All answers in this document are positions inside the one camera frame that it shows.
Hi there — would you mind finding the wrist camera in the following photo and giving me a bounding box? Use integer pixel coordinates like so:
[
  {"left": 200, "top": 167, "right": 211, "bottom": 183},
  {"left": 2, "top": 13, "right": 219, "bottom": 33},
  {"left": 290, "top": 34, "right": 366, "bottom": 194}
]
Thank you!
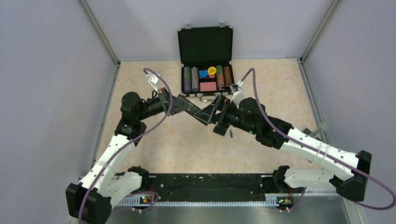
[
  {"left": 146, "top": 72, "right": 161, "bottom": 92},
  {"left": 230, "top": 84, "right": 246, "bottom": 106}
]

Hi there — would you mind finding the purple camera cable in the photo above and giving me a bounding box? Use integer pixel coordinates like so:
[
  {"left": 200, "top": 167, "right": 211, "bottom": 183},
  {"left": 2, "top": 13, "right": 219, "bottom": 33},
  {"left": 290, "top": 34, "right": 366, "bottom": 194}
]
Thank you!
[
  {"left": 77, "top": 68, "right": 174, "bottom": 224},
  {"left": 237, "top": 68, "right": 396, "bottom": 211}
]

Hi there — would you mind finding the black battery cover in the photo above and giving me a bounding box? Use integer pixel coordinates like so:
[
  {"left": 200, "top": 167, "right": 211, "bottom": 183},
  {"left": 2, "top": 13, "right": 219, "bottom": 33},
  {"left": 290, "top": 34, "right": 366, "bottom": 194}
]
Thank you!
[{"left": 213, "top": 123, "right": 229, "bottom": 136}]

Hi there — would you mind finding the black remote control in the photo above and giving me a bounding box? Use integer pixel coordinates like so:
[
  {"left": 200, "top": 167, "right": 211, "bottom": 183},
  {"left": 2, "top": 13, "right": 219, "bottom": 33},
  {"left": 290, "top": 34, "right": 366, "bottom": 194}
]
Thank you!
[{"left": 186, "top": 103, "right": 214, "bottom": 126}]

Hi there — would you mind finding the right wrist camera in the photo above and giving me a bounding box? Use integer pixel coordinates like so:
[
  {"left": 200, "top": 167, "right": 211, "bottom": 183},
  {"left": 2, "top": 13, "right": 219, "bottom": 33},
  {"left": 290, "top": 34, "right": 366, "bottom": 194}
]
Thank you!
[{"left": 230, "top": 84, "right": 246, "bottom": 106}]

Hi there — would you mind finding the yellow big blind button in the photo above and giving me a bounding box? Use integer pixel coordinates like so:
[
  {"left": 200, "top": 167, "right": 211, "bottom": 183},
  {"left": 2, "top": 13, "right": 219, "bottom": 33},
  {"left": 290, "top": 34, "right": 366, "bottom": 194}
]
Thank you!
[{"left": 207, "top": 66, "right": 217, "bottom": 76}]

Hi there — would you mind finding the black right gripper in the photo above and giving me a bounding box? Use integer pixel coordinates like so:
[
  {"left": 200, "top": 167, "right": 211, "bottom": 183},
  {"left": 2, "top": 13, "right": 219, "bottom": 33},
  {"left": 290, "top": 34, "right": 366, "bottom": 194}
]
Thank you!
[{"left": 194, "top": 94, "right": 258, "bottom": 135}]

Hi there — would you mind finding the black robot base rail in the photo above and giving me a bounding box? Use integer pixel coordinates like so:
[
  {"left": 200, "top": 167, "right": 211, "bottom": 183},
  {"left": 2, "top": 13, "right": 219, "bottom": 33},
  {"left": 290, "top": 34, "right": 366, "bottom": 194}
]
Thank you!
[{"left": 113, "top": 173, "right": 307, "bottom": 208}]

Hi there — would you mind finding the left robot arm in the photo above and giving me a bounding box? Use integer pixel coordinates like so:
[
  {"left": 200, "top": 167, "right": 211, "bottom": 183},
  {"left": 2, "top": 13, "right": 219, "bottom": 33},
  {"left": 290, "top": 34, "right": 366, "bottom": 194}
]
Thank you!
[{"left": 65, "top": 88, "right": 194, "bottom": 224}]

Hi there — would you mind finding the red playing card deck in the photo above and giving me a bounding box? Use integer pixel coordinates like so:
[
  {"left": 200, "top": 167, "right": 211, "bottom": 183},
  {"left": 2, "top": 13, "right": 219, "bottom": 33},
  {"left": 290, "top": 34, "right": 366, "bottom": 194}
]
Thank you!
[{"left": 200, "top": 82, "right": 217, "bottom": 92}]

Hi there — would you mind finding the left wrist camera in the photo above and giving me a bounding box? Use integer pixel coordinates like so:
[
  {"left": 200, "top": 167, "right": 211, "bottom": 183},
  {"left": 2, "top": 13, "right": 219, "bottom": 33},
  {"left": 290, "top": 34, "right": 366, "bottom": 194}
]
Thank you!
[{"left": 146, "top": 72, "right": 161, "bottom": 92}]

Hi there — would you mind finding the orange black chip stack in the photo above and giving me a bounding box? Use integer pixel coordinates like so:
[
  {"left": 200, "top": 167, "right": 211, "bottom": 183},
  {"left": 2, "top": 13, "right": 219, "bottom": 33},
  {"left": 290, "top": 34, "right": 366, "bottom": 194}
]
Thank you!
[{"left": 223, "top": 66, "right": 233, "bottom": 86}]

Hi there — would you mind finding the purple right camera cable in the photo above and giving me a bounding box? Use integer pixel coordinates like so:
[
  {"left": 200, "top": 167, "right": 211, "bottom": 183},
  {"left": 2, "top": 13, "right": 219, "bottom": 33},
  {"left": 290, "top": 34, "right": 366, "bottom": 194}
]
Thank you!
[{"left": 237, "top": 68, "right": 396, "bottom": 211}]

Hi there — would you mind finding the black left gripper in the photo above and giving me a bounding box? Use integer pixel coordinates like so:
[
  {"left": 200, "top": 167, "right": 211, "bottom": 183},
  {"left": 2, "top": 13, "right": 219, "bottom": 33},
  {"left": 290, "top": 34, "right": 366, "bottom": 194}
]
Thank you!
[{"left": 137, "top": 87, "right": 194, "bottom": 120}]

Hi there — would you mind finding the green red chip stack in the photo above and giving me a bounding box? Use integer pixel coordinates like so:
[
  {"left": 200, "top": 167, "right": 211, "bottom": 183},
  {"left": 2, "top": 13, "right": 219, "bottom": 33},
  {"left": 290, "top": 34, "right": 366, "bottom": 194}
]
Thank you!
[{"left": 216, "top": 65, "right": 225, "bottom": 88}]

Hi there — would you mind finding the black poker chip case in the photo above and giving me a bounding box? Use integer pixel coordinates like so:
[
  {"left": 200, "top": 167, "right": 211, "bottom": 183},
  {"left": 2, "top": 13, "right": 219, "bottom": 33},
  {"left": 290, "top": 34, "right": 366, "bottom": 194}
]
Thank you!
[{"left": 177, "top": 26, "right": 235, "bottom": 97}]

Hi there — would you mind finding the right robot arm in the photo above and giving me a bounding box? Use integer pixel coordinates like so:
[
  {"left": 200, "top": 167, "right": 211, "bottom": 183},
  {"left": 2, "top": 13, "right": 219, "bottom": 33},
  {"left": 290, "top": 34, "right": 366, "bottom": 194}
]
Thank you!
[{"left": 193, "top": 96, "right": 372, "bottom": 202}]

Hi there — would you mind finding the blue dealer button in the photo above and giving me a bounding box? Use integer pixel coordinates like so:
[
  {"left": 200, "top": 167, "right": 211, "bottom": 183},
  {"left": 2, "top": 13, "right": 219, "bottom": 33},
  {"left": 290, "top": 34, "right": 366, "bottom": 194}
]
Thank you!
[{"left": 198, "top": 70, "right": 208, "bottom": 78}]

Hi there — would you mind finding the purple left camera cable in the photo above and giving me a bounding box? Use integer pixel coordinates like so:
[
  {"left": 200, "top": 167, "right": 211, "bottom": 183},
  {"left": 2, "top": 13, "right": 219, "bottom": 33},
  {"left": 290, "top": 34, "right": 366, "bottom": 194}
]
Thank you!
[{"left": 77, "top": 68, "right": 174, "bottom": 224}]

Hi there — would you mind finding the purple green chip stack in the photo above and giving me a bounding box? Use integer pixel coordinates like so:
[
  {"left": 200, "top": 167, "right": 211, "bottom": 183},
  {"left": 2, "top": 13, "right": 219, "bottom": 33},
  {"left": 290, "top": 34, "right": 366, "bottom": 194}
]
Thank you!
[{"left": 184, "top": 66, "right": 191, "bottom": 91}]

